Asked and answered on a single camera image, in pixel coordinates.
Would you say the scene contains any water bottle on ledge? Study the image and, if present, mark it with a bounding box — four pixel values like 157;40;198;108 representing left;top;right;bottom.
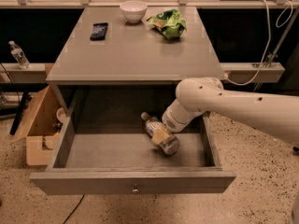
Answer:
8;41;30;70

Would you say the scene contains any small metal drawer knob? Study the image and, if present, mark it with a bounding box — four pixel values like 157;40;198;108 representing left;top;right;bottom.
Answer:
132;184;140;194

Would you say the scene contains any dark blue snack packet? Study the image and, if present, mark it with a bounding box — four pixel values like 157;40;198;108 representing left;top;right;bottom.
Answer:
90;22;108;41

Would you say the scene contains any black floor cable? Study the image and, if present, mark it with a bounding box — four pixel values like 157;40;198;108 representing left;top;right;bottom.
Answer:
62;194;86;224

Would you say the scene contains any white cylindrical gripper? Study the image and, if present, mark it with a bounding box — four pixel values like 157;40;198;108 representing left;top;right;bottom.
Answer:
151;100;202;145

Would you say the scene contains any white cup in box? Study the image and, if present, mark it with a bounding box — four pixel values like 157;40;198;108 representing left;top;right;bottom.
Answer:
56;107;66;123

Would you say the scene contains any grey cabinet with counter top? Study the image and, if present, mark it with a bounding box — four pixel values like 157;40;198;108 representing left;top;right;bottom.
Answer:
47;7;224;106

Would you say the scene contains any clear plastic water bottle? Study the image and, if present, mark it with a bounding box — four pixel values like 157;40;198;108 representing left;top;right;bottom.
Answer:
141;112;180;156

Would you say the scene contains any open grey top drawer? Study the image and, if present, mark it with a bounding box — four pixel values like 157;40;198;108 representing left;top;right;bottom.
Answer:
30;86;235;195

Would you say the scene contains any green chip bag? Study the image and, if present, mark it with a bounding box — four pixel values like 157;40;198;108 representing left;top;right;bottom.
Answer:
147;9;187;40

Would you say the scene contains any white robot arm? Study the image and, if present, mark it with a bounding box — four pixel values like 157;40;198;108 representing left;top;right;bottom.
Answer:
162;77;299;155

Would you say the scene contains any white ceramic bowl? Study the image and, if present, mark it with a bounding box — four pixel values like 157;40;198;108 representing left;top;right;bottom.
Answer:
120;0;148;23

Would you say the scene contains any open cardboard box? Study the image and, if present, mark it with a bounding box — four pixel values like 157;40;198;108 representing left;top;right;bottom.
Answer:
11;86;61;166

